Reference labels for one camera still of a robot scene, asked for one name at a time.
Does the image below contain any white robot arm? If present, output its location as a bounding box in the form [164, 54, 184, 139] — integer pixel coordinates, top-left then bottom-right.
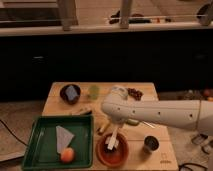
[101, 93, 213, 136]

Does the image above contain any dark brown bowl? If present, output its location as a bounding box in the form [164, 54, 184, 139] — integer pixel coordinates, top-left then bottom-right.
[60, 84, 81, 105]

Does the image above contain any red bowl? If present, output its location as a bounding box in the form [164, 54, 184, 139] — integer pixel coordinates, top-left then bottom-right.
[95, 133, 129, 168]

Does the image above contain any green plastic cup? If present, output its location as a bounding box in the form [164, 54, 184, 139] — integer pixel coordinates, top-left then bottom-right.
[88, 85, 99, 100]

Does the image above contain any bunch of dark grapes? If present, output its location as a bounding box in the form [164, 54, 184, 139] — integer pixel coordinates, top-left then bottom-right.
[127, 88, 143, 101]

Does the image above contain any blue sponge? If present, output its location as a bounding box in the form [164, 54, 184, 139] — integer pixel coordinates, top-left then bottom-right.
[65, 85, 79, 101]

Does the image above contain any green vegetable piece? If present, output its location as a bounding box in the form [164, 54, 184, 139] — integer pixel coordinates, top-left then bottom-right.
[126, 119, 140, 126]

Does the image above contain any grey cloth in tray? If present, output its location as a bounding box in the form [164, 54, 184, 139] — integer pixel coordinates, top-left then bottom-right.
[56, 126, 74, 153]

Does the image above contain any dark metal cup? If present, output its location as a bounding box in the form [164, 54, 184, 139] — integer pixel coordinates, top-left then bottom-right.
[143, 136, 159, 154]

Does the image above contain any orange peach fruit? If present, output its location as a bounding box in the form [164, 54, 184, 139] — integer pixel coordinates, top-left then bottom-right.
[60, 147, 75, 163]

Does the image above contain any green plastic tray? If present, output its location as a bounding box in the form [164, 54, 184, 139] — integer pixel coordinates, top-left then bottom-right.
[22, 115, 93, 171]

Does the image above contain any wooden handled knife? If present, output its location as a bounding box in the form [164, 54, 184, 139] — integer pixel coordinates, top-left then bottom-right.
[69, 108, 92, 116]

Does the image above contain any yellow handled utensil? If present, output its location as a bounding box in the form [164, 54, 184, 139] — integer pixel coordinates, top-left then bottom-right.
[97, 122, 110, 135]

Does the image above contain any black cable on floor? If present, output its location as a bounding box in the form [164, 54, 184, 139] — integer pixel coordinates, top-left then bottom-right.
[0, 119, 29, 148]

